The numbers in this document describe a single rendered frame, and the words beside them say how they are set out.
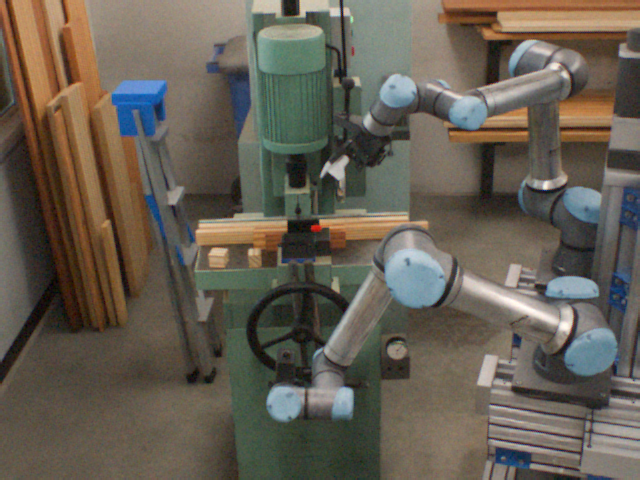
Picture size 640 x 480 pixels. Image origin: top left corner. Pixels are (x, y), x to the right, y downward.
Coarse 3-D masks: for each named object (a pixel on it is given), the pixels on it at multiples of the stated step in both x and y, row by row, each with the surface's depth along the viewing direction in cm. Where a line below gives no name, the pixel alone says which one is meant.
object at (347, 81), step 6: (348, 78) 226; (342, 84) 227; (348, 84) 226; (354, 84) 227; (348, 90) 229; (348, 96) 233; (348, 102) 236; (348, 108) 239; (342, 138) 263; (348, 138) 262; (336, 144) 262; (342, 144) 260; (348, 156) 262
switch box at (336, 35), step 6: (330, 12) 262; (336, 12) 262; (348, 12) 262; (330, 18) 259; (336, 18) 259; (348, 18) 259; (336, 24) 260; (348, 24) 260; (336, 30) 261; (348, 30) 261; (336, 36) 261; (348, 36) 261; (336, 42) 262; (348, 42) 262; (342, 48) 263; (348, 48) 263; (336, 54) 264; (342, 54) 264; (348, 54) 264; (336, 60) 265; (342, 60) 265; (348, 60) 265; (336, 66) 265; (342, 66) 265; (348, 66) 265
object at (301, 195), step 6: (306, 174) 260; (288, 186) 253; (306, 186) 253; (288, 192) 249; (294, 192) 249; (300, 192) 249; (306, 192) 249; (288, 198) 249; (294, 198) 249; (300, 198) 249; (306, 198) 249; (288, 204) 250; (294, 204) 250; (300, 204) 250; (306, 204) 250; (288, 210) 251; (306, 210) 251
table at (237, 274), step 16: (352, 240) 259; (368, 240) 259; (240, 256) 253; (272, 256) 252; (336, 256) 251; (352, 256) 251; (368, 256) 251; (208, 272) 246; (224, 272) 246; (240, 272) 246; (256, 272) 246; (272, 272) 247; (336, 272) 247; (352, 272) 247; (368, 272) 247; (208, 288) 248; (224, 288) 248; (240, 288) 249; (272, 288) 243; (336, 288) 241; (272, 304) 240; (288, 304) 240
